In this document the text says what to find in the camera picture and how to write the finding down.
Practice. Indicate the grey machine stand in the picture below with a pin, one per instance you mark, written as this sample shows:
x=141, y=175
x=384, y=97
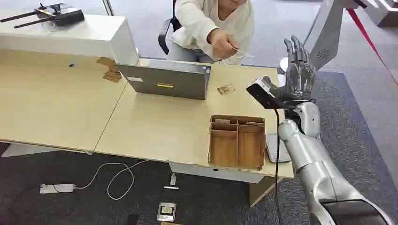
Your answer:
x=326, y=34

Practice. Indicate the white power strip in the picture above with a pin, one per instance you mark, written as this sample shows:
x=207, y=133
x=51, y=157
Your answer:
x=58, y=188

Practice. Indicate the red barrier ribbon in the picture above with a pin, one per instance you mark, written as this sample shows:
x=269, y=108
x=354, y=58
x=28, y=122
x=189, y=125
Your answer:
x=371, y=42

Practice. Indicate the small card on desk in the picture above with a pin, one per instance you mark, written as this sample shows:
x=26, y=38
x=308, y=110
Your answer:
x=226, y=89

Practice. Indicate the black office chair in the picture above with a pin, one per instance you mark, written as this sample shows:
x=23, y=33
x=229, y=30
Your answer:
x=166, y=32

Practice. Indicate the wooden card box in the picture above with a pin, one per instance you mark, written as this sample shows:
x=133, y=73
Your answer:
x=237, y=141

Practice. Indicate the black router with antennas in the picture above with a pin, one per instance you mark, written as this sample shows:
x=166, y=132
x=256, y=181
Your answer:
x=60, y=15

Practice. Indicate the small silver device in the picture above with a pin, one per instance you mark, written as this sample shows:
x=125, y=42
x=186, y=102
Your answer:
x=166, y=211

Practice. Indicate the grey laptop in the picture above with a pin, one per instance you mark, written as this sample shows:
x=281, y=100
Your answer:
x=166, y=80

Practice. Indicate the person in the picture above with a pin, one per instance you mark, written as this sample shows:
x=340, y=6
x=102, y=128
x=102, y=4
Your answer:
x=199, y=28

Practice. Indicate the clear card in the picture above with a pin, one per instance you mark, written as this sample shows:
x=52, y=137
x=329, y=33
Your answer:
x=244, y=53

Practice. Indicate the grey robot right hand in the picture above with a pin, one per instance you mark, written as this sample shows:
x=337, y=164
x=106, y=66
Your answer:
x=300, y=77

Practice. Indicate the person's hand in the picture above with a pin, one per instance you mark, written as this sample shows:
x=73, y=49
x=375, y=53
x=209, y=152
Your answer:
x=221, y=43

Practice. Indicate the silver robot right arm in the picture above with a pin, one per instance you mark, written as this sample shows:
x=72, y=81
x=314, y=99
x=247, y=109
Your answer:
x=314, y=167

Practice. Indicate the small white bracket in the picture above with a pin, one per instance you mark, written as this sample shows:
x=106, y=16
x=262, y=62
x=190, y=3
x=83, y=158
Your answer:
x=172, y=182

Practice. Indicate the brown card in box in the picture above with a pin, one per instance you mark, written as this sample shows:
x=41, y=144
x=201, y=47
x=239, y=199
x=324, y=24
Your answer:
x=221, y=121

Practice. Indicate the white raised counter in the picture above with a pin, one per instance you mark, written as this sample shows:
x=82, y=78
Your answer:
x=68, y=35

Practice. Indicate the grey tablet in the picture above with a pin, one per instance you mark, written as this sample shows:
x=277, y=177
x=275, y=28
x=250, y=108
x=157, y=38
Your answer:
x=273, y=149

